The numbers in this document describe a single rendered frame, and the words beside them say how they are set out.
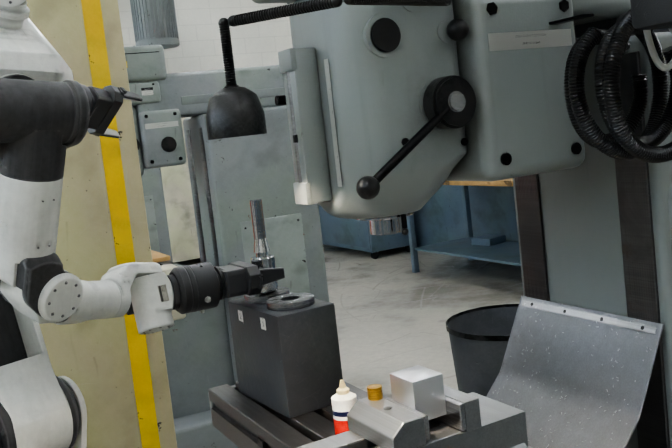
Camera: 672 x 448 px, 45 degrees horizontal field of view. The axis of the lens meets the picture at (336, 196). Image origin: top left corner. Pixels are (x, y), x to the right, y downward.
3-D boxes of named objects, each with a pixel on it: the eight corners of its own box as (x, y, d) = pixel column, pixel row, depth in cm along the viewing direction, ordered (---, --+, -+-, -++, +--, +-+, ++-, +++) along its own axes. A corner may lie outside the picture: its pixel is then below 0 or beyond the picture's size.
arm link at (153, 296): (192, 259, 149) (131, 270, 144) (205, 315, 147) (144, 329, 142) (176, 274, 159) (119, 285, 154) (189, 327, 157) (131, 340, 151)
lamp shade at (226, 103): (196, 141, 98) (189, 89, 98) (230, 137, 104) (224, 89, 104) (246, 135, 95) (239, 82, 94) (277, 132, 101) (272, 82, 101)
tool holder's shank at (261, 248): (253, 258, 157) (246, 201, 157) (255, 256, 161) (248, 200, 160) (269, 257, 157) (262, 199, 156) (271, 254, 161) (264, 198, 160)
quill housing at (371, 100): (366, 226, 104) (338, -28, 101) (297, 218, 122) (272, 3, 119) (484, 204, 112) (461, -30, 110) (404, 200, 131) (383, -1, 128)
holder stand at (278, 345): (288, 419, 145) (275, 309, 143) (238, 391, 163) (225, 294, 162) (346, 401, 151) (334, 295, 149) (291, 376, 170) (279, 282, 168)
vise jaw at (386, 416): (394, 455, 107) (391, 426, 107) (347, 429, 118) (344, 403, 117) (431, 442, 110) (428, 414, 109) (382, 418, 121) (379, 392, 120)
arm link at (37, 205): (17, 335, 118) (31, 188, 112) (-35, 303, 124) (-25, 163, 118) (82, 317, 127) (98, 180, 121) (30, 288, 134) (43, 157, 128)
